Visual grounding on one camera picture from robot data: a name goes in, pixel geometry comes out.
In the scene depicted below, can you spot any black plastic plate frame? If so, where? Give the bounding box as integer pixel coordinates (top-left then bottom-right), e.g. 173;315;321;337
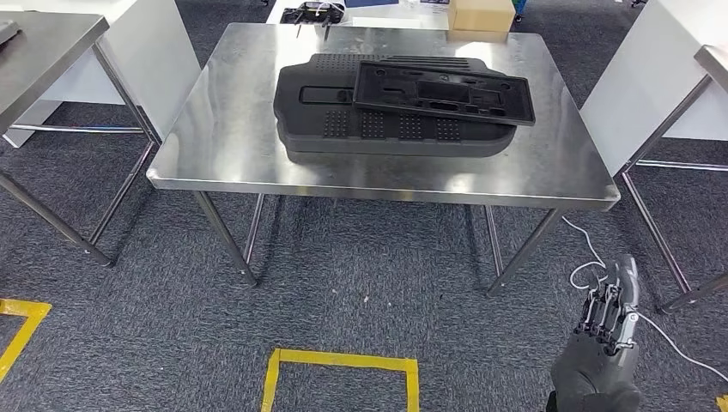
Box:
352;60;537;127

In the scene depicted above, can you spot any brown cardboard box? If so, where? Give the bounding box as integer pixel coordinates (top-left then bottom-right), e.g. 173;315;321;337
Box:
447;0;517;33

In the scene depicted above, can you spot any white panel board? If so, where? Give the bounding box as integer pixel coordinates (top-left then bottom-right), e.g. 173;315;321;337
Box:
579;0;728;178
3;0;201;149

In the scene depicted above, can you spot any large black moulded panel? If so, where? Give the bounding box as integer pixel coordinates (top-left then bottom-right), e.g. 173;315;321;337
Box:
272;52;519;159

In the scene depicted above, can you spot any white power cable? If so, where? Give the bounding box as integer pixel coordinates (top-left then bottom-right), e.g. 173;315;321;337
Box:
561;215;728;383

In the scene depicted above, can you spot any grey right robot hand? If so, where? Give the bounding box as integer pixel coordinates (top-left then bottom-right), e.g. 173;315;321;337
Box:
545;254;644;412

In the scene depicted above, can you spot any white flat box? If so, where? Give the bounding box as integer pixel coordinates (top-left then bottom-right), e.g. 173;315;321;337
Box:
351;15;414;29

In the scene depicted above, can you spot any white table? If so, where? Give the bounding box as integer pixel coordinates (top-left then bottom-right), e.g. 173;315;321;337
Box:
265;0;451;31

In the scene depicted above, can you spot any black handheld controller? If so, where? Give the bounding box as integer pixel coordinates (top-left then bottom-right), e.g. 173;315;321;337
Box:
279;1;346;38

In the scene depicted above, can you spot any stainless steel workbench table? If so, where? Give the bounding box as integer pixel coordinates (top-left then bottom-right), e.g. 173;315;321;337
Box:
146;22;621;297

